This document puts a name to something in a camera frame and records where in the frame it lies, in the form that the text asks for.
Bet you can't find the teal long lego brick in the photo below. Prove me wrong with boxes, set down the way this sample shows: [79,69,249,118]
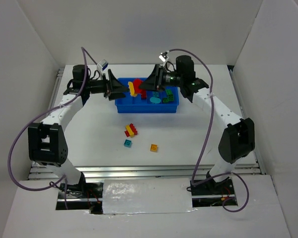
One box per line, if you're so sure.
[152,92,159,98]

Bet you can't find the teal rounded lego brick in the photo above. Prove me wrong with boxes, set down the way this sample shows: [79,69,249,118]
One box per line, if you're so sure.
[149,97,161,104]

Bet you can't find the green square lego brick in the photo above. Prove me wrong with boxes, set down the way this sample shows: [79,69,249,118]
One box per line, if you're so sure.
[165,89,173,95]

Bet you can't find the red tall lego brick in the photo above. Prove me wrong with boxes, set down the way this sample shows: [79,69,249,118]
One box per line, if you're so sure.
[133,78,145,94]

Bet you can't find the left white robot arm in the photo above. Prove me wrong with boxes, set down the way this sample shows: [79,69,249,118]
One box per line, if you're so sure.
[27,64,129,193]

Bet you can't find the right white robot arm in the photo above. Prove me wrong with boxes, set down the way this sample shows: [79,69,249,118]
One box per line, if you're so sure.
[139,55,255,186]

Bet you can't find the blue divided plastic bin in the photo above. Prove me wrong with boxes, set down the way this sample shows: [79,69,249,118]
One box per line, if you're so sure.
[115,86,179,113]

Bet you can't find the red yellow lego cluster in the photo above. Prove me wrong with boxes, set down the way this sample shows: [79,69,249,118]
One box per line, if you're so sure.
[124,123,138,138]

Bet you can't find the small teal lego brick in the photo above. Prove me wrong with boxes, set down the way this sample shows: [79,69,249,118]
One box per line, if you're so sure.
[124,139,132,148]

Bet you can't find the small orange lego brick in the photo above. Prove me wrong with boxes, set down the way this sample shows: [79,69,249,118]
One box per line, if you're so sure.
[150,144,158,152]

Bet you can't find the white foil covered panel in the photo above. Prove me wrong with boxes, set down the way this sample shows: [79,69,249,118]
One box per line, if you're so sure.
[102,178,193,214]

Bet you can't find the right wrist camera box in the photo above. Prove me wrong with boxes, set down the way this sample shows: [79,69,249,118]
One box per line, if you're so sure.
[159,51,169,63]

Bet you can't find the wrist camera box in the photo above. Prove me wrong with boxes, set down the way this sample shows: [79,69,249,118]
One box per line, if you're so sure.
[96,59,108,74]
[159,51,169,63]

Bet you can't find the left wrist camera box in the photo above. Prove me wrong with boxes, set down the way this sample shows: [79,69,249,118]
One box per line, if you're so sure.
[96,59,108,74]

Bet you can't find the aluminium front rail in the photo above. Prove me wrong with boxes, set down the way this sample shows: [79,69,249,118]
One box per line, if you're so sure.
[28,164,261,180]

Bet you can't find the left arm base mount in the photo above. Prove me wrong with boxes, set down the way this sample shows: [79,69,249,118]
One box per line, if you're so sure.
[56,182,104,215]

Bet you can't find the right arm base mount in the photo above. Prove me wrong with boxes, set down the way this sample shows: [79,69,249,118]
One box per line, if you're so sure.
[187,178,237,208]

